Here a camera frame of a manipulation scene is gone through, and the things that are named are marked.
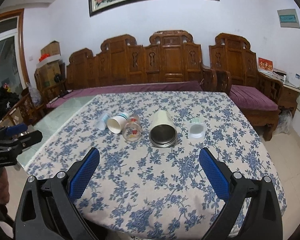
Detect clear glass with red flowers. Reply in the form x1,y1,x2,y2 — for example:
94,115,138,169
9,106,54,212
122,114,142,142

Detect translucent square plastic cup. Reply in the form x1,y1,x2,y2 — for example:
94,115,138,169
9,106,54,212
188,118,206,139

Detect small clear plastic cup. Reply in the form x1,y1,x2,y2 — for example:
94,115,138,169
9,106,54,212
96,112,109,131

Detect white paper cup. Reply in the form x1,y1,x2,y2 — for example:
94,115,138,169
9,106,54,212
107,112,129,134

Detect cream steel thermos cup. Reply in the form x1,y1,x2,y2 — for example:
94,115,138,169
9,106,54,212
149,110,178,148

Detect wooden chair at left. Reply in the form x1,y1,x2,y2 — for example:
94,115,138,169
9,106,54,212
2,93,46,126

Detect purple bench cushion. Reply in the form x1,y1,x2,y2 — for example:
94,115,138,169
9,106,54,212
47,81,203,109

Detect blue floral tablecloth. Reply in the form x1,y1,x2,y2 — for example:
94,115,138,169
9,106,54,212
25,92,287,239

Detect stacked cardboard boxes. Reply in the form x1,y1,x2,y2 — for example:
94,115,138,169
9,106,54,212
34,41,65,95

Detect purple armchair cushion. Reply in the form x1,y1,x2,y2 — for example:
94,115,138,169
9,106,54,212
229,85,278,111

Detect carved wooden armchair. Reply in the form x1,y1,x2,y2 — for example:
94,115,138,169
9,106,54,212
209,33,279,141

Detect wooden side table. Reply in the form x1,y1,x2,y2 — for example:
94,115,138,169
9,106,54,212
270,79,300,117

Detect red gift box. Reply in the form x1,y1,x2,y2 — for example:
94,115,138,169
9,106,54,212
258,57,273,72

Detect white box on side table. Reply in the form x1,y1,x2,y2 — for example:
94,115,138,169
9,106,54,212
287,72,300,88

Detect carved wooden sofa bench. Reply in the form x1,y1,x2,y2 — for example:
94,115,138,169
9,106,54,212
46,29,218,110

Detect grey wall electrical panel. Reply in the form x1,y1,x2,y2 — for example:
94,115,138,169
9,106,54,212
277,9,300,29

